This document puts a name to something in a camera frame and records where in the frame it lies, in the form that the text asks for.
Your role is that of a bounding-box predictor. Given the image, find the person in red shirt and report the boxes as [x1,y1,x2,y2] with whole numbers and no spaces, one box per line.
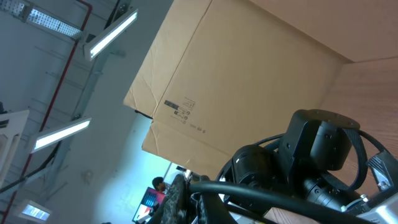
[132,177,167,224]

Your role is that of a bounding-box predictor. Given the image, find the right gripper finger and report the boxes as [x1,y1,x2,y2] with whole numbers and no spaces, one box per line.
[148,174,188,224]

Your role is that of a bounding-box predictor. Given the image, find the ceiling light fixture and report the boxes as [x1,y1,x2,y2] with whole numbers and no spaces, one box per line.
[83,9,138,61]
[14,199,52,223]
[25,118,91,154]

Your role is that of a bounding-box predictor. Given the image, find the red ceiling pipe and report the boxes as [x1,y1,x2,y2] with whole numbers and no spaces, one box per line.
[1,1,93,223]

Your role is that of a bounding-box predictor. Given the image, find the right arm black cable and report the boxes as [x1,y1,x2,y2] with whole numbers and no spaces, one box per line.
[188,180,374,224]

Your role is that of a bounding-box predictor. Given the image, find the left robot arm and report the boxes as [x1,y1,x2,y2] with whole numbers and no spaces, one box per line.
[217,110,397,217]

